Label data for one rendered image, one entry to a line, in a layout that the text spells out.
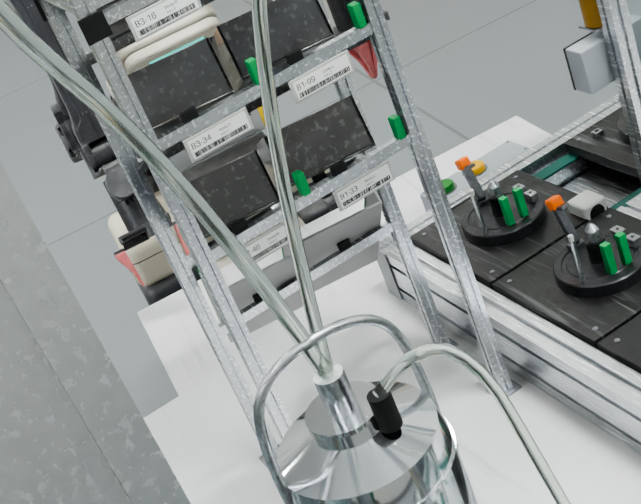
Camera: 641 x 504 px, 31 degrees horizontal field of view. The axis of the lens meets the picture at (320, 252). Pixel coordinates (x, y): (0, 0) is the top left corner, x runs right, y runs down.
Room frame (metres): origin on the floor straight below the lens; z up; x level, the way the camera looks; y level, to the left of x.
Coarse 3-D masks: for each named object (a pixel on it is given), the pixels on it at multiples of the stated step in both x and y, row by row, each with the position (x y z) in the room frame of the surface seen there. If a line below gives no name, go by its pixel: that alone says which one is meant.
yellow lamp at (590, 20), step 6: (582, 0) 1.58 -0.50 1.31; (588, 0) 1.57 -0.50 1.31; (594, 0) 1.57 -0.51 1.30; (582, 6) 1.58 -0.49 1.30; (588, 6) 1.57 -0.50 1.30; (594, 6) 1.57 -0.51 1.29; (582, 12) 1.59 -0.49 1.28; (588, 12) 1.58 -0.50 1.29; (594, 12) 1.57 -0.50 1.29; (588, 18) 1.58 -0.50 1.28; (594, 18) 1.57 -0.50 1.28; (600, 18) 1.57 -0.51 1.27; (588, 24) 1.58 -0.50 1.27; (594, 24) 1.57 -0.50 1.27; (600, 24) 1.57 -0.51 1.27
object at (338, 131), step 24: (312, 120) 1.42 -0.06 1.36; (336, 120) 1.41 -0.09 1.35; (360, 120) 1.41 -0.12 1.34; (264, 144) 1.43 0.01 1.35; (288, 144) 1.40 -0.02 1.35; (312, 144) 1.40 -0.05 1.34; (336, 144) 1.40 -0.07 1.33; (360, 144) 1.40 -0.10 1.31; (288, 168) 1.39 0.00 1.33; (312, 168) 1.39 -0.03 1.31
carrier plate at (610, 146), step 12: (600, 120) 1.85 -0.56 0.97; (612, 120) 1.83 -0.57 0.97; (588, 132) 1.82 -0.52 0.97; (612, 132) 1.79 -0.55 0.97; (564, 144) 1.82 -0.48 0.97; (576, 144) 1.80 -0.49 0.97; (588, 144) 1.78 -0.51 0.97; (600, 144) 1.77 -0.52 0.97; (612, 144) 1.75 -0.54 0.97; (624, 144) 1.73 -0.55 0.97; (588, 156) 1.76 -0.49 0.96; (600, 156) 1.73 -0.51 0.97; (612, 156) 1.71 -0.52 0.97; (624, 156) 1.70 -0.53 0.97; (612, 168) 1.71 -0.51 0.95; (624, 168) 1.67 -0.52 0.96; (636, 168) 1.64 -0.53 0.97
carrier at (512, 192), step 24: (504, 192) 1.64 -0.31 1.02; (528, 192) 1.65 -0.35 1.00; (552, 192) 1.68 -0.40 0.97; (456, 216) 1.73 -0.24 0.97; (480, 216) 1.60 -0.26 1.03; (504, 216) 1.60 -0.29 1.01; (528, 216) 1.61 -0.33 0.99; (552, 216) 1.61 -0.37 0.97; (576, 216) 1.58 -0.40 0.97; (432, 240) 1.68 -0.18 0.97; (480, 240) 1.61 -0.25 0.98; (504, 240) 1.58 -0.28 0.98; (528, 240) 1.57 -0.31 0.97; (552, 240) 1.54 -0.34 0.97; (480, 264) 1.56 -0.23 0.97; (504, 264) 1.53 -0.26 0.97
